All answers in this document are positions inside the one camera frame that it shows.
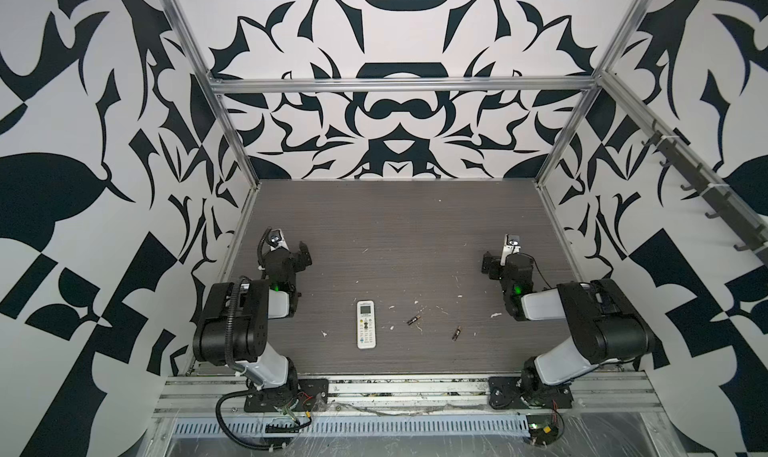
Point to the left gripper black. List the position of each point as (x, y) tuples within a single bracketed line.
[(301, 256)]

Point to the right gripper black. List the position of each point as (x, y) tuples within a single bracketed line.
[(492, 264)]

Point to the white remote control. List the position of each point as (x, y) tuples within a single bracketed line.
[(366, 325)]

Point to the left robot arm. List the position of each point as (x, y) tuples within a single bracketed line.
[(233, 329)]

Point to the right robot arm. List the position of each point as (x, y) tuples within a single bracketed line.
[(604, 329)]

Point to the small circuit board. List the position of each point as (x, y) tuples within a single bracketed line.
[(545, 430)]

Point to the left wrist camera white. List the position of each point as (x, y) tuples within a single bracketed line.
[(275, 239)]

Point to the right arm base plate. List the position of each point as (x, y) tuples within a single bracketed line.
[(522, 393)]

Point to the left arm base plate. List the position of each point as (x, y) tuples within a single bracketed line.
[(302, 395)]

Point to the white slotted cable duct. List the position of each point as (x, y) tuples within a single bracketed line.
[(383, 426)]

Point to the aluminium front rail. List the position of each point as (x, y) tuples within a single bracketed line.
[(418, 394)]

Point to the wall hook rail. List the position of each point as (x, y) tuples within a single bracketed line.
[(703, 182)]

